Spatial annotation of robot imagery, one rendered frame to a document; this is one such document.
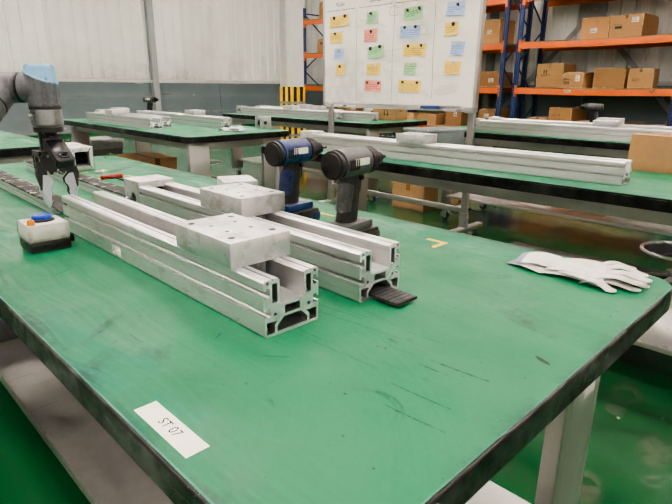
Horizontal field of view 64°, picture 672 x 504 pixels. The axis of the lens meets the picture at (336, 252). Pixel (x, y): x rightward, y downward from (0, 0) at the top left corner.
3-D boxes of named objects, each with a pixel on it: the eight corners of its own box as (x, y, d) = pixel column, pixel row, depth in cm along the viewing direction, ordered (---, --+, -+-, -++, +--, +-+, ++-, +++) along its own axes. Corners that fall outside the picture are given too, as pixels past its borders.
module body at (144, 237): (66, 230, 130) (61, 195, 127) (107, 223, 136) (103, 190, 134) (265, 339, 75) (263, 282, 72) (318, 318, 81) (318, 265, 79)
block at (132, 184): (118, 213, 147) (114, 178, 144) (161, 206, 155) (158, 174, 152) (132, 219, 141) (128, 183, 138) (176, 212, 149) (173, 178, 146)
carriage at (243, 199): (201, 218, 118) (199, 187, 116) (242, 210, 126) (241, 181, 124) (242, 232, 107) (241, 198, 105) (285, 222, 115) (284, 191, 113)
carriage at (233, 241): (177, 262, 89) (174, 222, 87) (234, 249, 96) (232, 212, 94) (232, 288, 78) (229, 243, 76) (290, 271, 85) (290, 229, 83)
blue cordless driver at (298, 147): (262, 231, 130) (259, 139, 123) (314, 216, 145) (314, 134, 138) (285, 236, 125) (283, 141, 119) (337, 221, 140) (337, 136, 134)
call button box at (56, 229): (20, 246, 116) (15, 218, 114) (67, 238, 123) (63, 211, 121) (31, 254, 111) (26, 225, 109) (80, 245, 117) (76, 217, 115)
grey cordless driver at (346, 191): (315, 254, 113) (315, 149, 106) (368, 234, 128) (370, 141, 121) (345, 261, 108) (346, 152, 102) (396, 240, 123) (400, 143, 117)
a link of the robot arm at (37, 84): (29, 64, 139) (62, 64, 138) (36, 108, 142) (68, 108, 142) (11, 63, 131) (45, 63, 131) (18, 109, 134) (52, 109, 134)
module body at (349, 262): (141, 217, 142) (138, 186, 140) (176, 212, 149) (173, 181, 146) (359, 303, 87) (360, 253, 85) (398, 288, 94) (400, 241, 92)
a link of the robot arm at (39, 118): (66, 109, 138) (31, 110, 133) (68, 127, 139) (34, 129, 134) (56, 108, 143) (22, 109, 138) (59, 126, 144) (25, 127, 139)
